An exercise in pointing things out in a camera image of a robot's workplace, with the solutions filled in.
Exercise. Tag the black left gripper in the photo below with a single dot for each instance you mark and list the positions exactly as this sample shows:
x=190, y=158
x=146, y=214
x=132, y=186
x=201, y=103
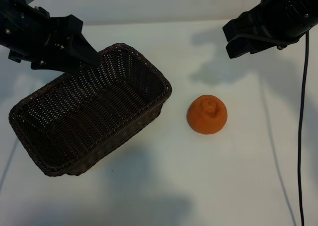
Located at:
x=24, y=32

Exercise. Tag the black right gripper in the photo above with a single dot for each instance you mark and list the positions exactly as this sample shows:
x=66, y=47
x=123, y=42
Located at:
x=285, y=20

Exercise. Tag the dark brown wicker basket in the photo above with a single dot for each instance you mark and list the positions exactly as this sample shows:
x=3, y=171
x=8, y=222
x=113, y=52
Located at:
x=99, y=111

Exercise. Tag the orange fruit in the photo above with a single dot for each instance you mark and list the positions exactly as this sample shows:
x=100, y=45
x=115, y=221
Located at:
x=206, y=116

